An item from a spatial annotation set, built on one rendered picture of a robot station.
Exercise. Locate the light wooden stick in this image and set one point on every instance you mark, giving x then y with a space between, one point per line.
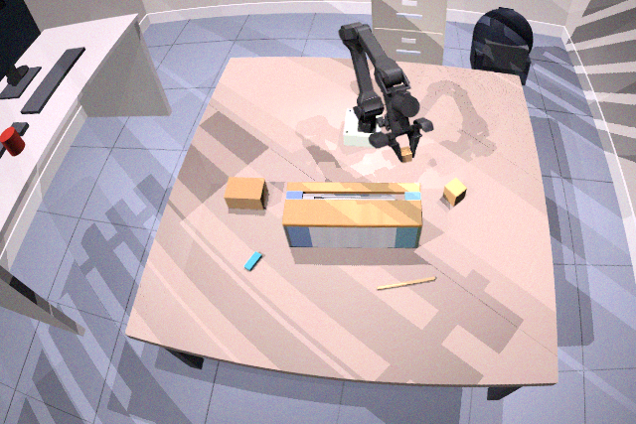
405 283

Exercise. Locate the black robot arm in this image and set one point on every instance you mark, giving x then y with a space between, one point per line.
359 39

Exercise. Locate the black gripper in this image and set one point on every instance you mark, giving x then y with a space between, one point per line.
399 125

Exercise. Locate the small light blue block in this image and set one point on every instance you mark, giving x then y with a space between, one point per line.
252 261

